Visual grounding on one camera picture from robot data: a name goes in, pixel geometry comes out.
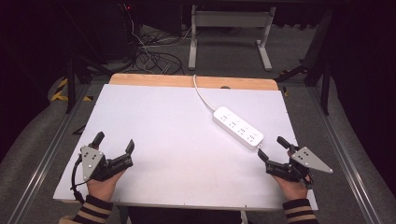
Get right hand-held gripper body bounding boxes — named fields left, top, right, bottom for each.
left=264, top=146, right=333, bottom=183

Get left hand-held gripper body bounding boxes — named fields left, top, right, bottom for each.
left=79, top=145, right=134, bottom=183

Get white power strip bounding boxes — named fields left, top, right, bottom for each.
left=212, top=105, right=264, bottom=151

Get person's right hand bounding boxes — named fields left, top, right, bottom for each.
left=271, top=148, right=312, bottom=202

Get person's left hand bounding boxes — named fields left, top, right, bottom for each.
left=86, top=169, right=127, bottom=203

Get white board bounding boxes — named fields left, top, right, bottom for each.
left=52, top=83, right=319, bottom=212

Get person's right striped sleeve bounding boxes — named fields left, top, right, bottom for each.
left=281, top=198, right=320, bottom=224

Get person's striped sleeve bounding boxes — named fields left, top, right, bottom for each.
left=59, top=194, right=114, bottom=224
left=281, top=198, right=320, bottom=224

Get person's left striped sleeve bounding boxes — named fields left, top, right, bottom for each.
left=59, top=194, right=114, bottom=224

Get black metal stand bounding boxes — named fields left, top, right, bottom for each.
left=275, top=8, right=335, bottom=116
left=60, top=6, right=115, bottom=115

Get wooden table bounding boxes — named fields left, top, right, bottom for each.
left=108, top=73, right=279, bottom=91

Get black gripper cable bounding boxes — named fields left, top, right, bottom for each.
left=70, top=155, right=92, bottom=204

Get white power strip cable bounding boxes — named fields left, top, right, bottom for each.
left=192, top=74, right=218, bottom=112

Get bundle of floor cables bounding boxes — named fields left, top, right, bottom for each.
left=122, top=3, right=194, bottom=76

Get white metal table frame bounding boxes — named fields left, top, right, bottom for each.
left=188, top=4, right=277, bottom=72

